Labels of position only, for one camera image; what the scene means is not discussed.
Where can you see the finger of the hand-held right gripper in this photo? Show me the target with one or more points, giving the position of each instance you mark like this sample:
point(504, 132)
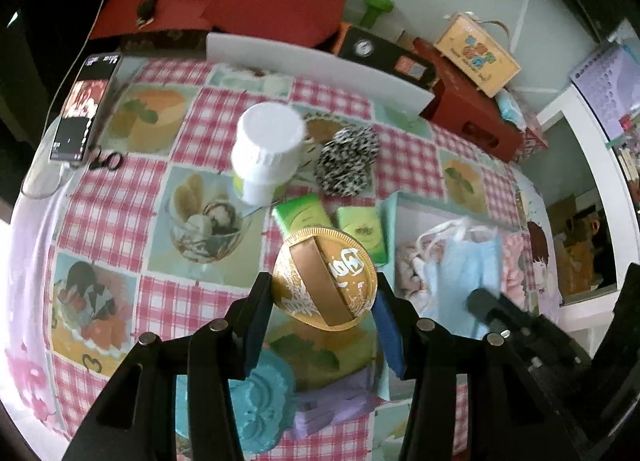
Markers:
point(520, 321)

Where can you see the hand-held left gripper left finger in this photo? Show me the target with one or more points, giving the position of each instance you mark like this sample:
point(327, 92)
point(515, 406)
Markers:
point(257, 326)

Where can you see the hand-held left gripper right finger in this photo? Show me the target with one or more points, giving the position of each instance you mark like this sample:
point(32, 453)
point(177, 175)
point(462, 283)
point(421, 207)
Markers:
point(390, 336)

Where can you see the pink fluffy cloth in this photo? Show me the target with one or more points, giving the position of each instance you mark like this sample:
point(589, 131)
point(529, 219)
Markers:
point(512, 261)

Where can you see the blue face mask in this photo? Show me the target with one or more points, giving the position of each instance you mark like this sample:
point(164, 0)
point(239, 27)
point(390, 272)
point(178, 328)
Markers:
point(460, 271)

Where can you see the shallow teal cardboard box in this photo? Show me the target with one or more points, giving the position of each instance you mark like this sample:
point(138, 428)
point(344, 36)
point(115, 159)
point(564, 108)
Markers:
point(405, 213)

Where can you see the leopard print scrunchie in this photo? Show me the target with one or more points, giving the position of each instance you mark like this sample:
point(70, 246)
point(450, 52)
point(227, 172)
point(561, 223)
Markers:
point(347, 161)

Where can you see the teal embossed round case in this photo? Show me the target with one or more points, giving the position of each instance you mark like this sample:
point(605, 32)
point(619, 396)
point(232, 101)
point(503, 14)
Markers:
point(260, 401)

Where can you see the purple tissue packet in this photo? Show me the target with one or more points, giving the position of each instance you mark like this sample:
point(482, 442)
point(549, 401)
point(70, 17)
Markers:
point(335, 401)

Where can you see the brown cardboard box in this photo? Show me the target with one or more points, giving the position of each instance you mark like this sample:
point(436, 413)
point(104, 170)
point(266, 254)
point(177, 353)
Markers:
point(575, 251)

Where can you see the printed checkered tablecloth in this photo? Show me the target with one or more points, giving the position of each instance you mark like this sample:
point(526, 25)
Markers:
point(125, 221)

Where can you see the white plastic bottle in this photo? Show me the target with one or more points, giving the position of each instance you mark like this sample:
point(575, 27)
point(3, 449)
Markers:
point(265, 151)

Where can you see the red patterned box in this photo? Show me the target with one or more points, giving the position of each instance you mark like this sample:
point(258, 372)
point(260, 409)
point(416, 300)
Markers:
point(534, 138)

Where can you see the white shelf unit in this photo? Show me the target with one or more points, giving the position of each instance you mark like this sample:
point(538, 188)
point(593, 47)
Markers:
point(585, 141)

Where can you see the blue wet wipes packet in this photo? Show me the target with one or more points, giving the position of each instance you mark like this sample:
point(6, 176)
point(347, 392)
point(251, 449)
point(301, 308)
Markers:
point(510, 108)

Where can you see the small black scissors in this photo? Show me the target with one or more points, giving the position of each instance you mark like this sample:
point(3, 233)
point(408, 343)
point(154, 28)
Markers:
point(106, 160)

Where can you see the purple perforated organizer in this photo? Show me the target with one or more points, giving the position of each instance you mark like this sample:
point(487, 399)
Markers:
point(610, 86)

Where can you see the white box lid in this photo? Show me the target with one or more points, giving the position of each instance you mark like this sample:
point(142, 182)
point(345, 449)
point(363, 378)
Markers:
point(310, 66)

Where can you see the black smartphone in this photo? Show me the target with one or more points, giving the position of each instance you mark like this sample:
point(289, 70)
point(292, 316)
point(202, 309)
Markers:
point(82, 106)

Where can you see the black box with gauge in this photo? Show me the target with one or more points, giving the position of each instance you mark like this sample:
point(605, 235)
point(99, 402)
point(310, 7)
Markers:
point(385, 53)

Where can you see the green dumbbell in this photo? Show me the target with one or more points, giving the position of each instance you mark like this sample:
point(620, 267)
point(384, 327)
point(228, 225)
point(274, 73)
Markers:
point(376, 11)

